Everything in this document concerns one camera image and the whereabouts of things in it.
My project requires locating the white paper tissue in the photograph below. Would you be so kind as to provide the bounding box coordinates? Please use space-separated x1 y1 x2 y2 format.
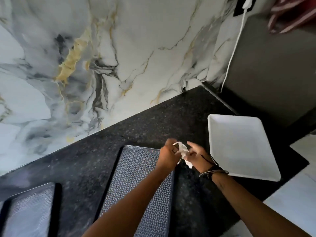
173 142 193 169

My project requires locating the white power cable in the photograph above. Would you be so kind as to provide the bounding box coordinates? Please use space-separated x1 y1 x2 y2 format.
220 0 254 93

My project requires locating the person's left hand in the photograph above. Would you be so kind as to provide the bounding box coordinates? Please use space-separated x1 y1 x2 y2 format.
156 139 183 170

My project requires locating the person's right forearm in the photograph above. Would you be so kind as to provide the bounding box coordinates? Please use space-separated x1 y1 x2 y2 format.
210 170 312 237

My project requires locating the dark patterned rectangular tray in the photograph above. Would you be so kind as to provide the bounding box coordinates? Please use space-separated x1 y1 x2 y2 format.
98 145 175 237
0 183 62 237

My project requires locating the grey refrigerator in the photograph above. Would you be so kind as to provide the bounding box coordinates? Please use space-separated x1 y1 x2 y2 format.
202 11 316 129

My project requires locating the red striped cloth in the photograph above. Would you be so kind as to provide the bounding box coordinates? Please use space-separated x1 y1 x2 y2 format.
268 0 316 34

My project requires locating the black wall socket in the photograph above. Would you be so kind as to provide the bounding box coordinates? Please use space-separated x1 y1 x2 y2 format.
233 0 254 17

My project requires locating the person's right hand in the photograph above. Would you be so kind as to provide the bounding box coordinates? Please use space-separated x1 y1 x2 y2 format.
186 141 214 174

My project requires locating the white rectangular tray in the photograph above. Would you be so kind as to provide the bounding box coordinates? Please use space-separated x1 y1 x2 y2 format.
207 114 281 182

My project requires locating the person's left forearm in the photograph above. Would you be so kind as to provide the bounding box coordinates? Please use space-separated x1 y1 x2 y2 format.
81 164 176 237

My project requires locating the black thread wrist bracelet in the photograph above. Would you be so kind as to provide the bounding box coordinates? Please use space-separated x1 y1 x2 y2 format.
199 154 229 180

